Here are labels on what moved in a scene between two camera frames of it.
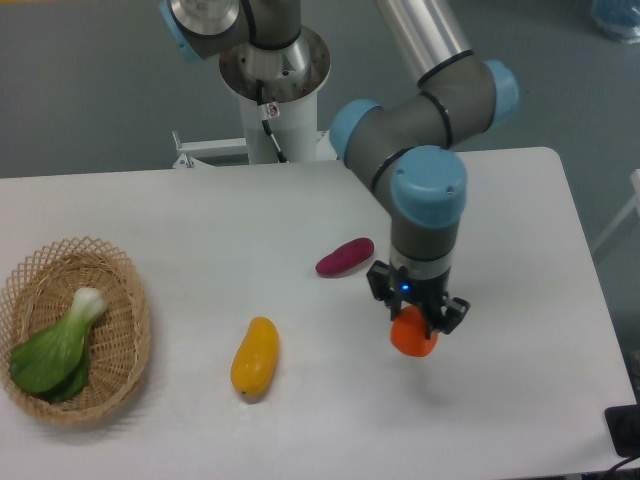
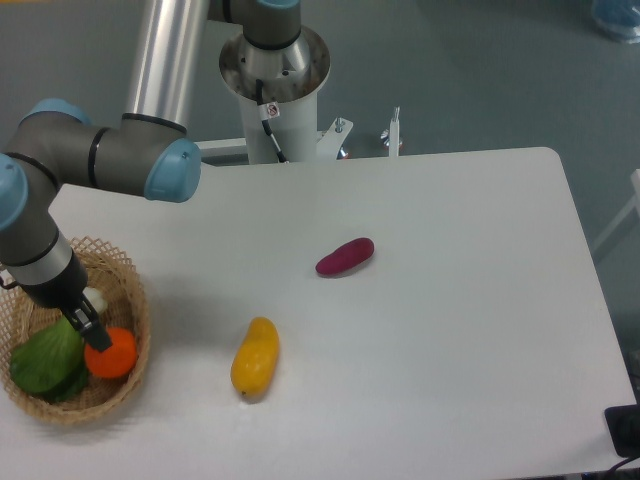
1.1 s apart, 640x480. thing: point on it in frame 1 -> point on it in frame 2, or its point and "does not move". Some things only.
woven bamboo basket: x=39 y=291 does not move
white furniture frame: x=634 y=204 does not move
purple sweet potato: x=346 y=256 does not move
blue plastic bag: x=617 y=19 does not move
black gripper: x=427 y=293 -> x=64 y=292
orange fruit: x=409 y=333 -> x=116 y=360
